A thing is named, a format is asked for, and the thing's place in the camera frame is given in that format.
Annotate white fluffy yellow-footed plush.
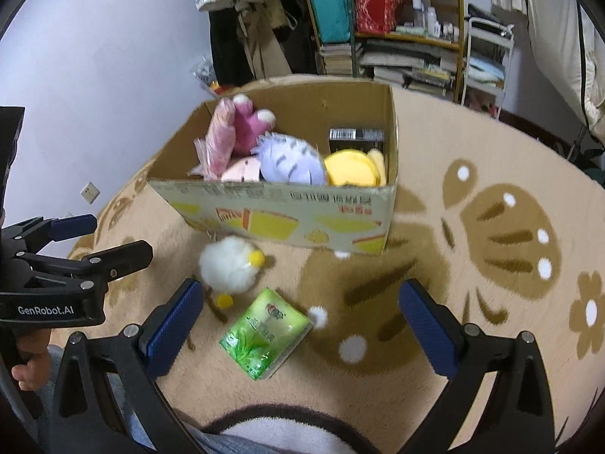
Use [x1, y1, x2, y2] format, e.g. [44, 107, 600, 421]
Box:
[199, 236, 265, 309]

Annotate pink patterned plastic pack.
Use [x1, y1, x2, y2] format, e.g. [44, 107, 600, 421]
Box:
[188, 98, 236, 180]

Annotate green tissue pack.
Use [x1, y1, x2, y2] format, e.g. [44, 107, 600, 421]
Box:
[219, 288, 314, 380]

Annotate pink bear plush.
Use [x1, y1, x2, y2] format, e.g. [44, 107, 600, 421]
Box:
[232, 93, 276, 156]

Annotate purple striped plush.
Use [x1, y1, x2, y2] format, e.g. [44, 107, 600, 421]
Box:
[251, 132, 328, 185]

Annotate black tissue pack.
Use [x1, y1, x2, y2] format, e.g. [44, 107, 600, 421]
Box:
[328, 127, 386, 153]

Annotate person's left hand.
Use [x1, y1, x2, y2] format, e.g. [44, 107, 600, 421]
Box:
[11, 329, 51, 392]

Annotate person's blue jeans leg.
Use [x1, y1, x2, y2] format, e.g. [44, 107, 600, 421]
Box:
[37, 344, 270, 453]

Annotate pink pig plush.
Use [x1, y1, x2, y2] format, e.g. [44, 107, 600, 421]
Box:
[220, 156, 261, 182]

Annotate beige patterned round rug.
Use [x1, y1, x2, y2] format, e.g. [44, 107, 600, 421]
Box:
[71, 88, 604, 453]

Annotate black white fluffy slipper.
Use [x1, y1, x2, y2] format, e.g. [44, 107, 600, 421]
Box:
[202, 404, 379, 453]

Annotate plastic snack bag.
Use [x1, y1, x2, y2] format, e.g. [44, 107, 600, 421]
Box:
[190, 55, 235, 97]

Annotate open cardboard box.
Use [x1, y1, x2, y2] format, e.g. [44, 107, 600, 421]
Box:
[148, 76, 398, 254]

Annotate yellow round plush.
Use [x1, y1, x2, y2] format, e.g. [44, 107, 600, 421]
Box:
[324, 149, 386, 188]

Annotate brown paper bags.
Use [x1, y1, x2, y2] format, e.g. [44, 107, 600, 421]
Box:
[235, 0, 294, 80]

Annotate stack of books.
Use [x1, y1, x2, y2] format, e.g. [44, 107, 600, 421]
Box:
[318, 37, 461, 101]

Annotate teal storage bag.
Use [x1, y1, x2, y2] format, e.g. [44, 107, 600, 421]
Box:
[311, 0, 350, 44]

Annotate beige hanging curtain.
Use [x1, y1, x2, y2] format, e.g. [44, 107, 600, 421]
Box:
[492, 0, 604, 141]

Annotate white metal cart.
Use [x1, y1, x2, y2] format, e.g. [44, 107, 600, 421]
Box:
[461, 16, 515, 119]

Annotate red gift bag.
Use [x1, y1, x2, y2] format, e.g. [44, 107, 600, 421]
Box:
[354, 0, 404, 34]

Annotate wooden bookshelf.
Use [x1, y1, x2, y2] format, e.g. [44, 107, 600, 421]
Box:
[294, 0, 467, 103]

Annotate white wall socket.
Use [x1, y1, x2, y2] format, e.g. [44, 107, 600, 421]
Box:
[80, 182, 101, 204]

